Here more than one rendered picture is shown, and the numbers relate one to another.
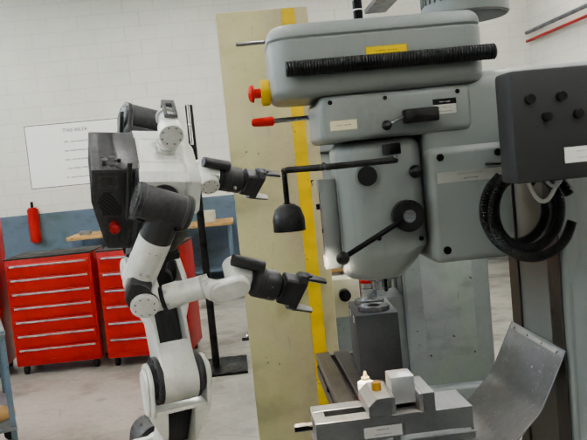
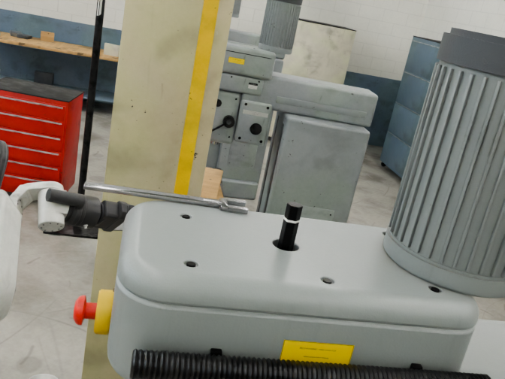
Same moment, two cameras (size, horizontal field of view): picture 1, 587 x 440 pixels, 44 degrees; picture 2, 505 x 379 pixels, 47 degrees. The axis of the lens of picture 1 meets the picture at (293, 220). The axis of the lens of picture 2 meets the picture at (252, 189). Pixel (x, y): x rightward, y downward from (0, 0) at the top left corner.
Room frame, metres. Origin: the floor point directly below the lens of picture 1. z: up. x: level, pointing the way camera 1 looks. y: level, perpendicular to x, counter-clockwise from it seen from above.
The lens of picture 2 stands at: (0.99, -0.03, 2.21)
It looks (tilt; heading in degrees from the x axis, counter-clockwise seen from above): 19 degrees down; 352
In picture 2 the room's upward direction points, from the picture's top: 12 degrees clockwise
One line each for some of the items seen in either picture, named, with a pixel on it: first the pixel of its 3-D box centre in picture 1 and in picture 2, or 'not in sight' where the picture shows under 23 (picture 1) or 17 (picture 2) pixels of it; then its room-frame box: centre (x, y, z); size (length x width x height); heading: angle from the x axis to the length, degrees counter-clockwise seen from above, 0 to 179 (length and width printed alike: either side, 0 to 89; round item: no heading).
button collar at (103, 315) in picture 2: (265, 92); (104, 311); (1.70, 0.04, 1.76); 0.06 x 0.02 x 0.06; 4
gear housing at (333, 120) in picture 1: (384, 116); not in sight; (1.72, -0.24, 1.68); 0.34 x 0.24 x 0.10; 94
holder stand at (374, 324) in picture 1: (374, 334); not in sight; (2.13, -0.20, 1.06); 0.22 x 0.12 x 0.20; 1
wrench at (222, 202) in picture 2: (285, 39); (167, 196); (1.83, -0.02, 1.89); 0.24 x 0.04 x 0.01; 92
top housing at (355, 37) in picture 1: (368, 61); (284, 296); (1.72, -0.21, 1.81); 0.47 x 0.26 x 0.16; 94
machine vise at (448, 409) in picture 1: (389, 412); not in sight; (1.60, -0.17, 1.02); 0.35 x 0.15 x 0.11; 95
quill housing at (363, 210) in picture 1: (376, 208); not in sight; (1.72, -0.20, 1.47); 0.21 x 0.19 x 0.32; 4
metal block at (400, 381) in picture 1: (400, 386); not in sight; (1.61, -0.20, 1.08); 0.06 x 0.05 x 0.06; 5
